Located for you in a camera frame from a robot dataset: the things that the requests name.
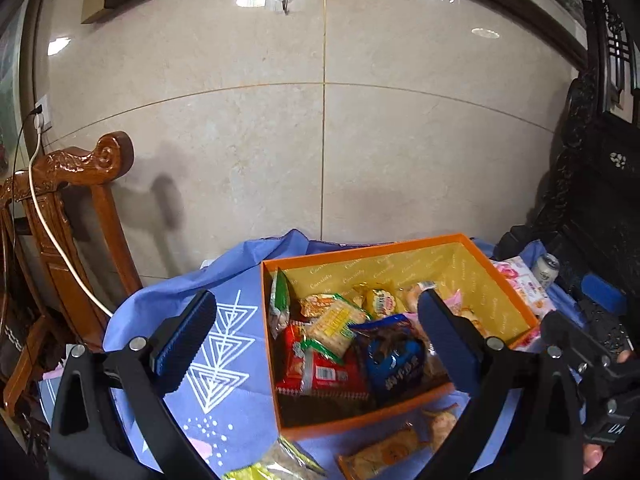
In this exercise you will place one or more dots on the blue cookie packet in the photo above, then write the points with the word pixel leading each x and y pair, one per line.
pixel 395 362

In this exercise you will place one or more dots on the yellow label cracker packet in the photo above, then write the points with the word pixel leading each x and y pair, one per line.
pixel 335 320

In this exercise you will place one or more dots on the metal wall hook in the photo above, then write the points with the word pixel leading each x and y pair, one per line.
pixel 285 0

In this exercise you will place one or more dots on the carved wooden chair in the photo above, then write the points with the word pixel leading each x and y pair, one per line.
pixel 75 170

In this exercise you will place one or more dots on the orange cardboard box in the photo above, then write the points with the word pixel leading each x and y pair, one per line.
pixel 350 420

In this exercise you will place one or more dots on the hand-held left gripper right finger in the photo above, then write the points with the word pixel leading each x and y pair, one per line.
pixel 447 342

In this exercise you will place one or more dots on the orange biscuit packet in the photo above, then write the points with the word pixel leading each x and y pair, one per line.
pixel 382 452

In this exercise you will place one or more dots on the orange bun packet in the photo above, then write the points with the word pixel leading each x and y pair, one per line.
pixel 414 296

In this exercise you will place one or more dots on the pink snack packet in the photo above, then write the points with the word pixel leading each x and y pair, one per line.
pixel 456 301

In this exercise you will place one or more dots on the yellow round label packet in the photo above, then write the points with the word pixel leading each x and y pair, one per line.
pixel 382 302

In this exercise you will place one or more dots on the red snack packet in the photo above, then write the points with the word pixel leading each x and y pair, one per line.
pixel 310 367

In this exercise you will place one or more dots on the wall socket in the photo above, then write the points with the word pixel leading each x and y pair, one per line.
pixel 44 112

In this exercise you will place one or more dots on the clear bread packet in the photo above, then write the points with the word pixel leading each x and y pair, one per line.
pixel 441 425

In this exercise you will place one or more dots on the framed floral painting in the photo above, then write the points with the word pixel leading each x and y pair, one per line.
pixel 7 90

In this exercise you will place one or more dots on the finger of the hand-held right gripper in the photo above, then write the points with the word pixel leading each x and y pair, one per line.
pixel 605 294
pixel 570 335

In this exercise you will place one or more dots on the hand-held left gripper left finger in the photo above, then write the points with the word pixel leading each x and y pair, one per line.
pixel 182 342

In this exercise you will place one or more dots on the dark carved wooden furniture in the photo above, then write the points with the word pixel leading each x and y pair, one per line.
pixel 600 185

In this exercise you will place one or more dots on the yellow green snack packet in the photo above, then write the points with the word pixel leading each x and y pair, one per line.
pixel 255 473

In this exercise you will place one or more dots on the small drink can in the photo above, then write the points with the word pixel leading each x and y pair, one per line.
pixel 545 269

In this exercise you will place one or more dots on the person's right hand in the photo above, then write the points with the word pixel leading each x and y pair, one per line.
pixel 594 460

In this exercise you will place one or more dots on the pink and white carton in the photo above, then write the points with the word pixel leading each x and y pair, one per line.
pixel 525 287

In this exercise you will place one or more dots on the blue patterned tablecloth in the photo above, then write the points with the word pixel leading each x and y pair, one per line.
pixel 240 410

